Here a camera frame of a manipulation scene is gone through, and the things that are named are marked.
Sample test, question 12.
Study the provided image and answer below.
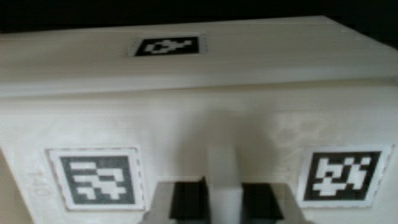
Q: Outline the white cabinet body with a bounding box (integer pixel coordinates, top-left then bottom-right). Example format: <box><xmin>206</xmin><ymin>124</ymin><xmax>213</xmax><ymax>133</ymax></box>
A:
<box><xmin>0</xmin><ymin>14</ymin><xmax>398</xmax><ymax>99</ymax></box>

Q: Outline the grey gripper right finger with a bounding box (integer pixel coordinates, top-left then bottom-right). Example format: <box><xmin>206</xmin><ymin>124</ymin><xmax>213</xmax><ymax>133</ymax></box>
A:
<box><xmin>240</xmin><ymin>183</ymin><xmax>309</xmax><ymax>224</ymax></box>

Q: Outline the white cabinet door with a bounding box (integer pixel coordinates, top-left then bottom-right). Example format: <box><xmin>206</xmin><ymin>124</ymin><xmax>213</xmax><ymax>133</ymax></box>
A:
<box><xmin>236</xmin><ymin>87</ymin><xmax>398</xmax><ymax>224</ymax></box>
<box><xmin>0</xmin><ymin>94</ymin><xmax>240</xmax><ymax>224</ymax></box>

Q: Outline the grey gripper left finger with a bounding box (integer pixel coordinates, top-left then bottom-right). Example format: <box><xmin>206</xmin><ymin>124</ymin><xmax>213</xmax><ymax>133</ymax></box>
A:
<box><xmin>140</xmin><ymin>178</ymin><xmax>210</xmax><ymax>224</ymax></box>

